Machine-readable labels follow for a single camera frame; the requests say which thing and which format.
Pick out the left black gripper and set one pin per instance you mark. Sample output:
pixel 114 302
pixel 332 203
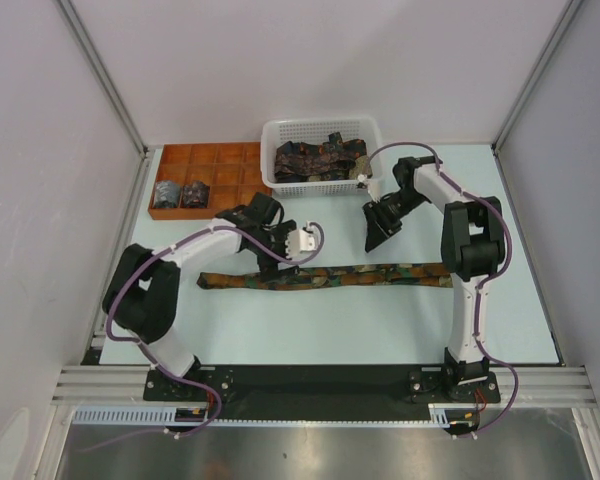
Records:
pixel 269 270

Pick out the dark patterned tie in basket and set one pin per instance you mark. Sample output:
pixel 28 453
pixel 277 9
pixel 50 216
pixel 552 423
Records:
pixel 298 162

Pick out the orange green patterned tie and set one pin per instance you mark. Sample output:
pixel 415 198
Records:
pixel 315 278

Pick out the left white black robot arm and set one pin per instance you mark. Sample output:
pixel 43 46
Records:
pixel 142 297

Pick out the white slotted cable duct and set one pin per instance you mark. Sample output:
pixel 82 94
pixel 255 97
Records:
pixel 434 417

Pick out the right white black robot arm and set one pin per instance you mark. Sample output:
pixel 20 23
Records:
pixel 472 247

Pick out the rolled grey tie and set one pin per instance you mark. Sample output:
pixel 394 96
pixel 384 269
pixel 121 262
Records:
pixel 166 195

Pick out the olive gold tie in basket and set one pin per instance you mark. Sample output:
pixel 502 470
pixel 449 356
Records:
pixel 361 167

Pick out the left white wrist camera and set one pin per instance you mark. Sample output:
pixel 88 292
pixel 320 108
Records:
pixel 303 243

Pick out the dark red tie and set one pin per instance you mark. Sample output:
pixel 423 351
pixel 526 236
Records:
pixel 195 195

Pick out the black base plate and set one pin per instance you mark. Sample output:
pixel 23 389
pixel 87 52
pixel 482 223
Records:
pixel 339 393

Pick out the aluminium frame rail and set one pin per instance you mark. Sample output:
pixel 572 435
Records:
pixel 91 55

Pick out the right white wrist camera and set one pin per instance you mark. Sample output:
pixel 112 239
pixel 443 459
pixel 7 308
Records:
pixel 370 186

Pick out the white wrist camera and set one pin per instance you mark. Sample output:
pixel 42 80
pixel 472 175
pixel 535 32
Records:
pixel 303 243
pixel 370 186

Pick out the white plastic basket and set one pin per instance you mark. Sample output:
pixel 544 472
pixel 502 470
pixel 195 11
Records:
pixel 316 131

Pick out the orange compartment tray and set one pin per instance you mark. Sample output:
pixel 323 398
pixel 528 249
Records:
pixel 231 171

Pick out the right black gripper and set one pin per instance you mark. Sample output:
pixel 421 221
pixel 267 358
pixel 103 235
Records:
pixel 379 225

